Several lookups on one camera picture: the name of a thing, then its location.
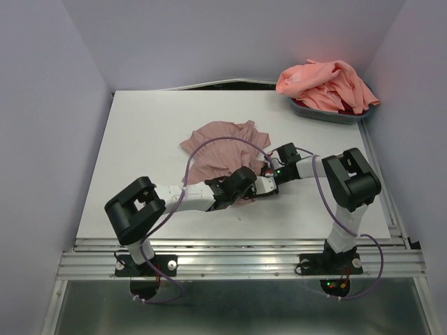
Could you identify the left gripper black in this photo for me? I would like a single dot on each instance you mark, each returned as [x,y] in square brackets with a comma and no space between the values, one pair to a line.
[251,190]

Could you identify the dusty pink pleated skirt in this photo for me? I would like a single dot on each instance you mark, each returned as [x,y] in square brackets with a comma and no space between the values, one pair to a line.
[220,147]

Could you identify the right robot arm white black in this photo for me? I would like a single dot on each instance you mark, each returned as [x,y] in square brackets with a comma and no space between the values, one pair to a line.
[347,185]

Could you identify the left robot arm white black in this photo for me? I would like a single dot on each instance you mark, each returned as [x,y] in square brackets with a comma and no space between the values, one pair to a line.
[136,209]

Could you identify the blue grey plastic basket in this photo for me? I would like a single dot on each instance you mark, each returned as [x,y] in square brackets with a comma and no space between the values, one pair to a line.
[342,117]

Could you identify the red garment in basket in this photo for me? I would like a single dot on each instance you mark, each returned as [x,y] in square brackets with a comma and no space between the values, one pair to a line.
[346,110]

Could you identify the salmon orange skirt pile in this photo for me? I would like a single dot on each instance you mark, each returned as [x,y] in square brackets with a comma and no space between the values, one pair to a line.
[323,86]

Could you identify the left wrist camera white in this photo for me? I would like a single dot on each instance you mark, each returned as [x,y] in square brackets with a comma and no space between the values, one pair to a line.
[265,186]

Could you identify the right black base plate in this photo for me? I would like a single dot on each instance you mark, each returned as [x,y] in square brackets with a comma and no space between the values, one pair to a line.
[319,264]

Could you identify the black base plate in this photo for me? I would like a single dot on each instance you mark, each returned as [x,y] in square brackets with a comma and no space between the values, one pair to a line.
[319,264]
[126,268]

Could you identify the aluminium rail frame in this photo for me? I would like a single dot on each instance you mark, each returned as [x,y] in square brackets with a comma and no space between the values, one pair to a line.
[237,265]

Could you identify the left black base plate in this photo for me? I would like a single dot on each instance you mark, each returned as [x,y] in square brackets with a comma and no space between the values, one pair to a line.
[126,268]

